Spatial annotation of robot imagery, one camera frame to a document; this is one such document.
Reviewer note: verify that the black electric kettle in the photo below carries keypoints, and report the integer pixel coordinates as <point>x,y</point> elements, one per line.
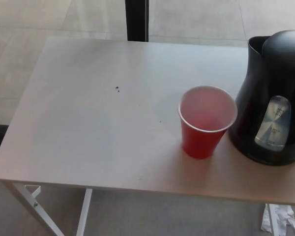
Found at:
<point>258,81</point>

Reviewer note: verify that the small dark crumbs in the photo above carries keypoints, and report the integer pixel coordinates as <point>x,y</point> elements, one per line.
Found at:
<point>117,87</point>

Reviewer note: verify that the red plastic cup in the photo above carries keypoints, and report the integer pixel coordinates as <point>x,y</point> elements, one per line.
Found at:
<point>199,142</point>

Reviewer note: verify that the white straight table leg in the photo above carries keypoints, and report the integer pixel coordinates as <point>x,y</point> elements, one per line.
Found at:
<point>84,211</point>
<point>273,221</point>

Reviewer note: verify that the white slanted table leg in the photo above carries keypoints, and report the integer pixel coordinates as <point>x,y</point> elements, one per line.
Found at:
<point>27,201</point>

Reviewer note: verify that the crumpled white paper scrap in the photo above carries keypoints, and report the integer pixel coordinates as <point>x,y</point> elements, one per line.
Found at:
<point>288,218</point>

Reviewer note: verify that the black vertical window post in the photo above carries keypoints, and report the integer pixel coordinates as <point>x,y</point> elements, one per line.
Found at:
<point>137,19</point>

